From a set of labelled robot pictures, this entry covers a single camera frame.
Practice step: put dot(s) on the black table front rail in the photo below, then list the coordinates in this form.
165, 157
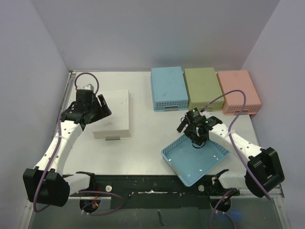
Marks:
150, 192

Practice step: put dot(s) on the large blue perforated basket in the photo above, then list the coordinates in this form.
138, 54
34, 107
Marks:
168, 89

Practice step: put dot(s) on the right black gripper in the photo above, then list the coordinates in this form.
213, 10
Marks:
194, 134

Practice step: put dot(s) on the yellow-green perforated basket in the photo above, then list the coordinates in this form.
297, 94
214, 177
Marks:
202, 87

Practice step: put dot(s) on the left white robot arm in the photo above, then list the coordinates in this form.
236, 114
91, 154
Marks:
45, 183

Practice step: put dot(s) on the white perforated basket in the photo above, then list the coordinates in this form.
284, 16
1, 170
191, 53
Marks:
117, 126

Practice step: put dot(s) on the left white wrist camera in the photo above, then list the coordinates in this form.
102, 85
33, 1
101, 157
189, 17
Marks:
88, 87

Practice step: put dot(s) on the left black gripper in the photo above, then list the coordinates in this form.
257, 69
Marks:
103, 111

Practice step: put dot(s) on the pink perforated basket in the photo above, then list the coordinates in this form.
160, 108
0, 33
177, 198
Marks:
240, 92

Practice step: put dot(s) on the small blue perforated basket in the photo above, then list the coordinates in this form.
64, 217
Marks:
191, 163

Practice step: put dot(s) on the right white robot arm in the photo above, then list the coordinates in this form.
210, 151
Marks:
263, 167

